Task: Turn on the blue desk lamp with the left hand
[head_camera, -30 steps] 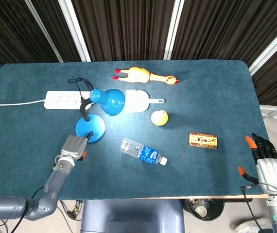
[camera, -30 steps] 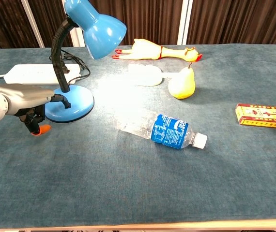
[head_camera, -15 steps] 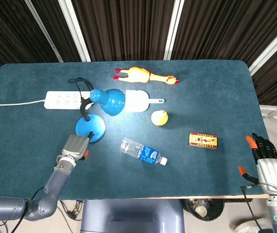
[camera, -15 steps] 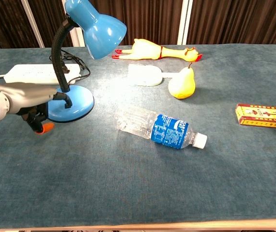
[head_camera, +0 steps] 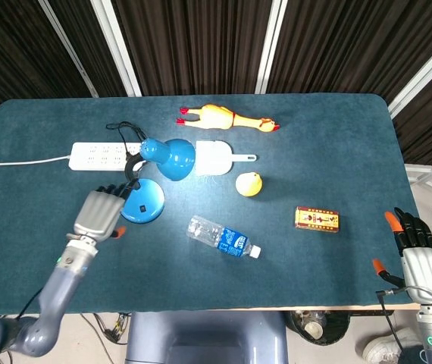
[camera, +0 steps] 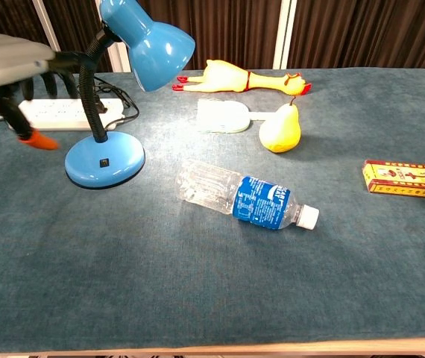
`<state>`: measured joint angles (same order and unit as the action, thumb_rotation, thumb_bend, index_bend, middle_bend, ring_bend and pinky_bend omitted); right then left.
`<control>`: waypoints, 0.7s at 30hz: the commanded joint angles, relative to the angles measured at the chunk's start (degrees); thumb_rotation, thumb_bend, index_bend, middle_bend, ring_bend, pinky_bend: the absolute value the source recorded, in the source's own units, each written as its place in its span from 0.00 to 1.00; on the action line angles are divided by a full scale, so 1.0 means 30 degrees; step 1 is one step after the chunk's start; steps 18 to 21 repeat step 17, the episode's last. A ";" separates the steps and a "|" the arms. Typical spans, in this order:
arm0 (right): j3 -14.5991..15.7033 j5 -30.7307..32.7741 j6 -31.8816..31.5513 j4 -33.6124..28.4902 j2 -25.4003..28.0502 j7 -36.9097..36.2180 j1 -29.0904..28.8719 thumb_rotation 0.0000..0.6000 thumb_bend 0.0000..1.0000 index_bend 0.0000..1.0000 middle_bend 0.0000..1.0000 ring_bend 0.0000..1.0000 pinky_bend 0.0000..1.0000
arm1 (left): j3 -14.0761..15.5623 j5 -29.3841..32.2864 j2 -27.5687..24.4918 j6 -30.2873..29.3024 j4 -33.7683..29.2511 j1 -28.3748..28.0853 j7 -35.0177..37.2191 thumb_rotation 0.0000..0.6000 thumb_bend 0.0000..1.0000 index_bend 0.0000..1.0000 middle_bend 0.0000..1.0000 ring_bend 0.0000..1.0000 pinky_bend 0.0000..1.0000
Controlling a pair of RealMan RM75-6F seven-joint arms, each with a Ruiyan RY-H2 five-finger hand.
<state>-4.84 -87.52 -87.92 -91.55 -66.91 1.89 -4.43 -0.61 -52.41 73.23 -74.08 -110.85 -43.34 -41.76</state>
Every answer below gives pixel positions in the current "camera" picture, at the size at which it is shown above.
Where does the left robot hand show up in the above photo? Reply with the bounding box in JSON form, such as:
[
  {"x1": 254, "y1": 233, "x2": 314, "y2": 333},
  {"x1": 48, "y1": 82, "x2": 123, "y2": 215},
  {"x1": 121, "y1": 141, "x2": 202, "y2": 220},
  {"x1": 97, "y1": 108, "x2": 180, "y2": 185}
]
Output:
[{"x1": 0, "y1": 31, "x2": 98, "y2": 151}]

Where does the blue desk lamp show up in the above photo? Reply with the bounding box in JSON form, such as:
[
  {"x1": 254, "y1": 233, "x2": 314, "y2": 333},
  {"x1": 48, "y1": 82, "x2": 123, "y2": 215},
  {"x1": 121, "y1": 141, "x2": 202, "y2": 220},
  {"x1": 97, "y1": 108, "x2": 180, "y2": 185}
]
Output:
[{"x1": 64, "y1": 0, "x2": 197, "y2": 189}]

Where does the clear plastic water bottle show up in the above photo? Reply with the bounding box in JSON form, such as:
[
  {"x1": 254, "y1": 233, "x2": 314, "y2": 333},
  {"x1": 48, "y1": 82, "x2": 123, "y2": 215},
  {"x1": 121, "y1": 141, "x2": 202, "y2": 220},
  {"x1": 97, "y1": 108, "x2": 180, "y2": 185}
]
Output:
[{"x1": 175, "y1": 159, "x2": 321, "y2": 231}]

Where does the red yellow small box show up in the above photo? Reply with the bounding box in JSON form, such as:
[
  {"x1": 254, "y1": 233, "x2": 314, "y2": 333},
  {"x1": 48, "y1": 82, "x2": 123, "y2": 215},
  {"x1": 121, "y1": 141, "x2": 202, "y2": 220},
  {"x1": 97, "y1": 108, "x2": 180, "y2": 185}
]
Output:
[{"x1": 362, "y1": 160, "x2": 425, "y2": 201}]

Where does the blue table cloth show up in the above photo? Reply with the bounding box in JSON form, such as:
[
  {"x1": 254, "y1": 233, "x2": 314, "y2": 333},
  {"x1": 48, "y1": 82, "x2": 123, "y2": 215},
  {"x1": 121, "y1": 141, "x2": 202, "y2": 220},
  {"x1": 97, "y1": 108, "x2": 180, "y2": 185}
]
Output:
[{"x1": 0, "y1": 67, "x2": 425, "y2": 354}]

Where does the white power strip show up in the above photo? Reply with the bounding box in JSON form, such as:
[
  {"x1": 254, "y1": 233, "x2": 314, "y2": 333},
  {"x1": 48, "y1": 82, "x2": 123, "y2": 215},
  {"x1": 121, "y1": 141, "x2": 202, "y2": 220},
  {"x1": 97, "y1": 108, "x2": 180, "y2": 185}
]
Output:
[{"x1": 8, "y1": 98, "x2": 125, "y2": 132}]

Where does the black power cable with plug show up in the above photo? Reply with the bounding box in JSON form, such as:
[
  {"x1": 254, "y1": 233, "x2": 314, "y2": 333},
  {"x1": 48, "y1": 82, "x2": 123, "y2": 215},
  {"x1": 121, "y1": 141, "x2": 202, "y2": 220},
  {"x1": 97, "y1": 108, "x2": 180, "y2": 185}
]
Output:
[{"x1": 92, "y1": 76, "x2": 141, "y2": 125}]

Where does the yellow pear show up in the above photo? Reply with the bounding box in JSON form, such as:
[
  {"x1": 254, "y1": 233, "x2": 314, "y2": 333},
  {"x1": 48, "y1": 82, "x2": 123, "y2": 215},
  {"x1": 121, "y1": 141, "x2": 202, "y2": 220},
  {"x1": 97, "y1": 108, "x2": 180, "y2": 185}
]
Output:
[{"x1": 259, "y1": 96, "x2": 302, "y2": 154}]

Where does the green small brush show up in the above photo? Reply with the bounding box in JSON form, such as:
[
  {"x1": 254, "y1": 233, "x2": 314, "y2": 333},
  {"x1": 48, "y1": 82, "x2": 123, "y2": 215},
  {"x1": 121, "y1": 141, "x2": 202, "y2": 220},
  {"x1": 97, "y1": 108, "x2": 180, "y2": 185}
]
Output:
[{"x1": 195, "y1": 98, "x2": 276, "y2": 135}]

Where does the dark brown curtain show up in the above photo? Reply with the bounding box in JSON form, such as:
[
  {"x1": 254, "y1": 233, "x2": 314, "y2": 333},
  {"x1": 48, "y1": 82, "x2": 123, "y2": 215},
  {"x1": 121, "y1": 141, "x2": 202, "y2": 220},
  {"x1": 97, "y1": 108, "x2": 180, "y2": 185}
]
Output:
[{"x1": 0, "y1": 0, "x2": 425, "y2": 76}]

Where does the yellow rubber chicken toy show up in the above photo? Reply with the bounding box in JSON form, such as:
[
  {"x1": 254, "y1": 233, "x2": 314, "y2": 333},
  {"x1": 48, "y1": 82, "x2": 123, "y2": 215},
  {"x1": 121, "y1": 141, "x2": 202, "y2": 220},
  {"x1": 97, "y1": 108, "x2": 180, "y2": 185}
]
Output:
[{"x1": 171, "y1": 59, "x2": 312, "y2": 96}]

